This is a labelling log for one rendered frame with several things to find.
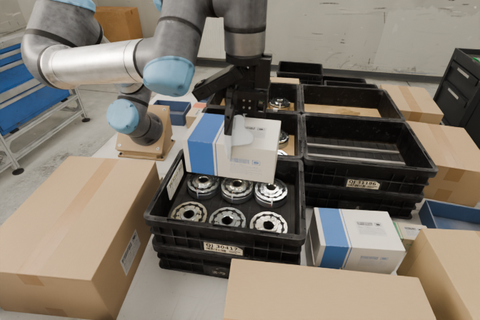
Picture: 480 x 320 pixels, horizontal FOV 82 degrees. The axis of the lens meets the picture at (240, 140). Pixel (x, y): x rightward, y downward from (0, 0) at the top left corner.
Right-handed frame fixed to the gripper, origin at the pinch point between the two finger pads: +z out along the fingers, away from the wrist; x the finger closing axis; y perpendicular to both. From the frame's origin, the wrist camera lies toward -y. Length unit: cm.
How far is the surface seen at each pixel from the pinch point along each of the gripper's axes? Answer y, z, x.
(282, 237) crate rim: 13.6, 18.3, -10.3
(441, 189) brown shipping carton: 69, 35, 35
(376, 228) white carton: 37.3, 23.1, 1.0
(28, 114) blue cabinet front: -196, 76, 106
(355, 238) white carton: 31.5, 23.1, -3.3
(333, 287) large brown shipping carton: 25.0, 21.2, -17.9
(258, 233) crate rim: 8.0, 18.3, -10.5
